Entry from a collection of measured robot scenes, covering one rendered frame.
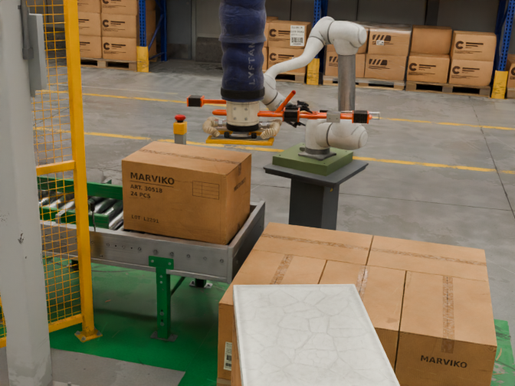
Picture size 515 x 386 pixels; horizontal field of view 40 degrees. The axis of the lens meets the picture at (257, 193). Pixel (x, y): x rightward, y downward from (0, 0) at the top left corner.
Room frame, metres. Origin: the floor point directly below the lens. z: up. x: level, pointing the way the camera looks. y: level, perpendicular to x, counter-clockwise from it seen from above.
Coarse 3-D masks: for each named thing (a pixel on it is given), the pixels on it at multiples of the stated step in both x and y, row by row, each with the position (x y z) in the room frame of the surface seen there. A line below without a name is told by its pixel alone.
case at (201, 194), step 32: (128, 160) 3.55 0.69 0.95; (160, 160) 3.57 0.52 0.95; (192, 160) 3.59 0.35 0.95; (224, 160) 3.61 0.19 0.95; (128, 192) 3.55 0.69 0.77; (160, 192) 3.49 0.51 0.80; (192, 192) 3.44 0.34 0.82; (224, 192) 3.39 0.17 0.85; (128, 224) 3.55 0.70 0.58; (160, 224) 3.49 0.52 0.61; (192, 224) 3.44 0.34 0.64; (224, 224) 3.39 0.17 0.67
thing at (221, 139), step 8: (208, 136) 3.48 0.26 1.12; (224, 136) 3.45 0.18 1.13; (232, 136) 3.46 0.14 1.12; (248, 136) 3.46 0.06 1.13; (256, 136) 3.43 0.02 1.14; (232, 144) 3.40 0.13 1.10; (240, 144) 3.40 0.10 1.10; (248, 144) 3.39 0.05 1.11; (256, 144) 3.39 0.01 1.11; (264, 144) 3.38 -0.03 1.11; (272, 144) 3.38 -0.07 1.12
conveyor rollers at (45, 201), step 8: (40, 192) 4.08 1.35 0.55; (40, 200) 3.94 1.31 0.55; (48, 200) 3.98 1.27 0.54; (56, 200) 3.95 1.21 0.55; (88, 200) 3.97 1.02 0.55; (96, 200) 4.01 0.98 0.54; (104, 200) 3.98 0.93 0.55; (112, 200) 4.02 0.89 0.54; (120, 200) 3.99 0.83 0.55; (64, 208) 3.83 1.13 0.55; (72, 208) 3.90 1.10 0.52; (88, 208) 3.90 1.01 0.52; (96, 208) 3.84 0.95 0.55; (104, 208) 3.91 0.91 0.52; (112, 208) 3.85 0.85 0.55; (120, 208) 3.92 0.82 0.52; (112, 216) 3.81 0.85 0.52; (120, 216) 3.74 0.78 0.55; (112, 224) 3.62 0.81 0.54; (136, 232) 3.52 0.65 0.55; (144, 232) 3.58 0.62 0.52
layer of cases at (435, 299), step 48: (288, 240) 3.49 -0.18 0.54; (336, 240) 3.51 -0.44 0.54; (384, 240) 3.54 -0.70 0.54; (384, 288) 2.98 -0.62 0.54; (432, 288) 3.00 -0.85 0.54; (480, 288) 3.02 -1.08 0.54; (384, 336) 2.61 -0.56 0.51; (432, 336) 2.57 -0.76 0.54; (480, 336) 2.58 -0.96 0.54; (432, 384) 2.56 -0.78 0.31; (480, 384) 2.52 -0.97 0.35
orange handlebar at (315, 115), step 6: (204, 102) 3.82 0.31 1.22; (210, 102) 3.81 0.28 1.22; (216, 102) 3.81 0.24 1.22; (222, 102) 3.81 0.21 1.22; (216, 114) 3.53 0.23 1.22; (222, 114) 3.52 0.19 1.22; (258, 114) 3.50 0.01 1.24; (264, 114) 3.50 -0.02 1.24; (270, 114) 3.50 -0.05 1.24; (276, 114) 3.49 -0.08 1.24; (282, 114) 3.49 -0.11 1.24; (300, 114) 3.48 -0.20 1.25; (306, 114) 3.48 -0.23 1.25; (312, 114) 3.48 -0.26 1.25; (318, 114) 3.48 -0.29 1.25; (324, 114) 3.48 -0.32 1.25; (342, 114) 3.50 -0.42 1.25; (348, 114) 3.50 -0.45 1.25
